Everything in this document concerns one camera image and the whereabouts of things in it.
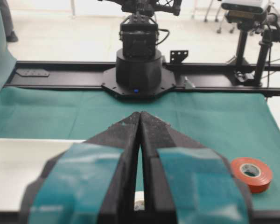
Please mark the camera on black stand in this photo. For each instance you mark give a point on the camera on black stand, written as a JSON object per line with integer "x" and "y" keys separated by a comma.
{"x": 252, "y": 16}

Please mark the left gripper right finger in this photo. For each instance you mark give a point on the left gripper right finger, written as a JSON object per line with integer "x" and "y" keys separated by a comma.
{"x": 186, "y": 182}

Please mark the white plastic case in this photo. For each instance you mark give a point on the white plastic case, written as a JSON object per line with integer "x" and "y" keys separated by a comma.
{"x": 21, "y": 162}

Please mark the orange tape roll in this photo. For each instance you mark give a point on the orange tape roll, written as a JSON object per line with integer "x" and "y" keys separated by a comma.
{"x": 253, "y": 172}

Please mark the black table rail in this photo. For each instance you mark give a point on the black table rail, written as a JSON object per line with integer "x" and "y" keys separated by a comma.
{"x": 183, "y": 77}

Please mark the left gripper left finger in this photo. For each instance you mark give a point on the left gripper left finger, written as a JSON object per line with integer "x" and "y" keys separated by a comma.
{"x": 92, "y": 182}

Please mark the white tape roll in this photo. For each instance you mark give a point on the white tape roll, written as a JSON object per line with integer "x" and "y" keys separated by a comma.
{"x": 139, "y": 201}

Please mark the green table cloth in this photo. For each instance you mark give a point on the green table cloth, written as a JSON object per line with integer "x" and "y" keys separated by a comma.
{"x": 233, "y": 123}

